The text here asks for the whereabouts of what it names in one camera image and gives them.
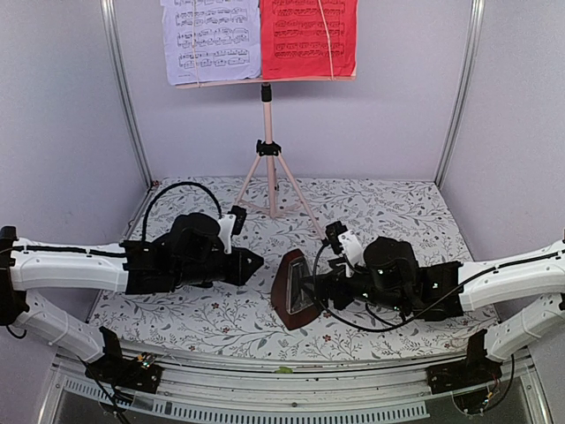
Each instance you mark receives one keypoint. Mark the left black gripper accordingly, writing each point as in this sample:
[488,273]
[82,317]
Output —
[241,270]

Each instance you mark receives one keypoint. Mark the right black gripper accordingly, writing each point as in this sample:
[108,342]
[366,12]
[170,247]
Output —
[336,281]

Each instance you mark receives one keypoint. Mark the brown wooden metronome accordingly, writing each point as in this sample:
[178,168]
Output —
[289,297]

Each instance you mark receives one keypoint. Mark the pink music stand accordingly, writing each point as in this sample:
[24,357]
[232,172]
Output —
[266,149]

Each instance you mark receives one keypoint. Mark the purple sheet music page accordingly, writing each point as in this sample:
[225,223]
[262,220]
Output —
[211,40]

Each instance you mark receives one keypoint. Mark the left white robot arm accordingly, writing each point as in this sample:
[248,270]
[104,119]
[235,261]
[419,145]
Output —
[197,250]

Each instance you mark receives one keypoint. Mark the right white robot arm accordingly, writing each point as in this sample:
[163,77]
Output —
[386,273]

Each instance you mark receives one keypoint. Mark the floral table mat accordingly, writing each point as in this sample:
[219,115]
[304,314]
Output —
[240,322]

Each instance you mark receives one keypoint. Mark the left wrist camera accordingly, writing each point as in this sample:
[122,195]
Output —
[231,225]

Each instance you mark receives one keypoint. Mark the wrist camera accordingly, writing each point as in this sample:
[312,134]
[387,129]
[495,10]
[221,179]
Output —
[231,225]
[345,244]

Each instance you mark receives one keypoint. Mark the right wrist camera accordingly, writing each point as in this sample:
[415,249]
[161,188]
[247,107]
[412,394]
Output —
[345,244]

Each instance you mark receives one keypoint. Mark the aluminium front rail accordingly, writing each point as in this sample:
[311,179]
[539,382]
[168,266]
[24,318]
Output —
[207,388]

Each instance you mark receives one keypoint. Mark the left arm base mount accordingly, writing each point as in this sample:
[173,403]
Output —
[133,374]

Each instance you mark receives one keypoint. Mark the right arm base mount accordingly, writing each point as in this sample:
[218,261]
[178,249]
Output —
[461,374]

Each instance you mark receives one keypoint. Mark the right metal frame post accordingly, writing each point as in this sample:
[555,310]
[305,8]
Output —
[470,52]

